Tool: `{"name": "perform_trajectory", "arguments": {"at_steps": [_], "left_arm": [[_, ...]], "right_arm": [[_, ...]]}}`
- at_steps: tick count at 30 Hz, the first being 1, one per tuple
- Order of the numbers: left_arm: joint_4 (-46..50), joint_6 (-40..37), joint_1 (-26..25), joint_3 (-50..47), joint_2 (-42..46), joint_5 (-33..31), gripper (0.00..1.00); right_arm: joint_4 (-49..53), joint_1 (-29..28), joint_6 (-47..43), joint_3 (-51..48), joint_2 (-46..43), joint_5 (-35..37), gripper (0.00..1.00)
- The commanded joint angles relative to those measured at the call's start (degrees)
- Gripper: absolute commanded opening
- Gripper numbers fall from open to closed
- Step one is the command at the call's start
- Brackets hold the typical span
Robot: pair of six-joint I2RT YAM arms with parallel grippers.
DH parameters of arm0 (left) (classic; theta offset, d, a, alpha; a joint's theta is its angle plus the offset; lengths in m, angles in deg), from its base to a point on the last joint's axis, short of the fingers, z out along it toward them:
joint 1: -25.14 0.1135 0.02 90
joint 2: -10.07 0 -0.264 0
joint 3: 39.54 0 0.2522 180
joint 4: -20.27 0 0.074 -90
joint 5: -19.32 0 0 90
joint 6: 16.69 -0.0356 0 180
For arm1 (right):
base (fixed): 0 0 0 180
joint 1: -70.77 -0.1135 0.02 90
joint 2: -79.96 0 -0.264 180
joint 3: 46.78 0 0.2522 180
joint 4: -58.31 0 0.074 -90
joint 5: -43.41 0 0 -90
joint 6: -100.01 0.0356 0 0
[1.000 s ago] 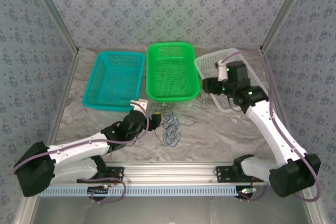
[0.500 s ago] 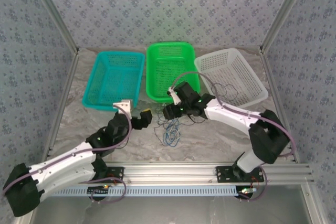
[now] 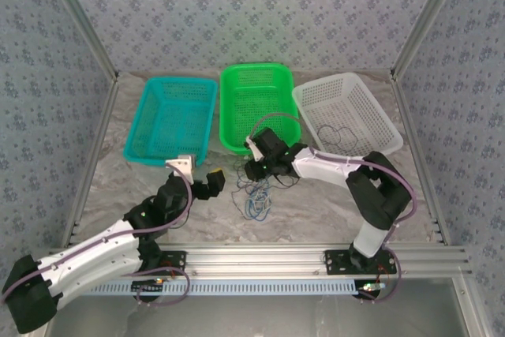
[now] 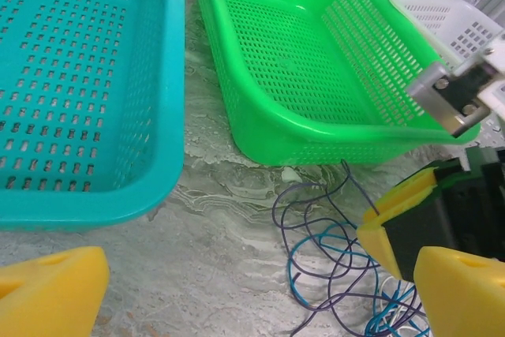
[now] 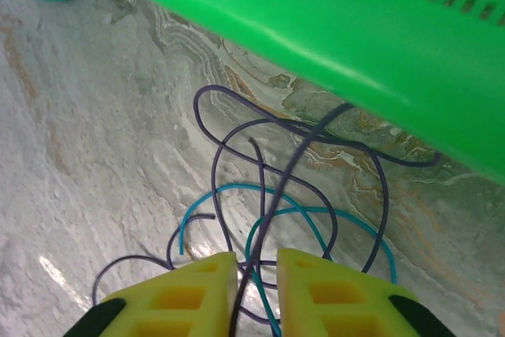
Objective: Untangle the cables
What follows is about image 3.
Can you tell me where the teal plastic basket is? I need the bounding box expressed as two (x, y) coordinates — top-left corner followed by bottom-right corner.
(122, 77), (219, 167)

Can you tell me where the mauve arm cable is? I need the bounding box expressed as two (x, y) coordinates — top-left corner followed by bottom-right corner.
(249, 112), (418, 305)
(0, 163), (194, 309)

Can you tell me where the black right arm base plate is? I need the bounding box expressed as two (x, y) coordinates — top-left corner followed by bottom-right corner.
(324, 249), (398, 275)

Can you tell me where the small controller board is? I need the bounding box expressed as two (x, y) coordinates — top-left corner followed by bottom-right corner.
(357, 281), (387, 299)
(131, 278), (166, 294)

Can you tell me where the white slotted cable duct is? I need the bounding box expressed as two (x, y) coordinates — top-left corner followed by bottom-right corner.
(84, 278), (362, 297)

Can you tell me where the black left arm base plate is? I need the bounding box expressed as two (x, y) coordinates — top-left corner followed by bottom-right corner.
(157, 249), (187, 275)

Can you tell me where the mauve right arm cable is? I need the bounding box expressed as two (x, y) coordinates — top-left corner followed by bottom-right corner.
(249, 112), (418, 305)

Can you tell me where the green plastic basket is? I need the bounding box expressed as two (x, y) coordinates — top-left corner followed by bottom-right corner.
(219, 62), (303, 156)

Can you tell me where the white plastic basket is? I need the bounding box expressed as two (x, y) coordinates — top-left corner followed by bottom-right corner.
(291, 72), (404, 156)

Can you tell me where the mauve left arm cable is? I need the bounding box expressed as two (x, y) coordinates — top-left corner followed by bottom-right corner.
(0, 163), (194, 309)

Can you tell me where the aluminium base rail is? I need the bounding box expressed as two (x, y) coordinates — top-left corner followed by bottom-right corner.
(49, 244), (473, 279)

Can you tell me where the thin white cable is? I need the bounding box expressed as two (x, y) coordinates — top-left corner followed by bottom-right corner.
(236, 178), (274, 214)
(242, 182), (273, 215)

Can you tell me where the aluminium side rail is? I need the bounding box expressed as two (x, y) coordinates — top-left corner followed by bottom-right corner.
(389, 70), (451, 247)
(61, 74), (122, 249)

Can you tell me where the aluminium frame post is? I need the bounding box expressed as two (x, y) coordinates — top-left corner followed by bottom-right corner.
(390, 0), (473, 80)
(39, 0), (121, 82)

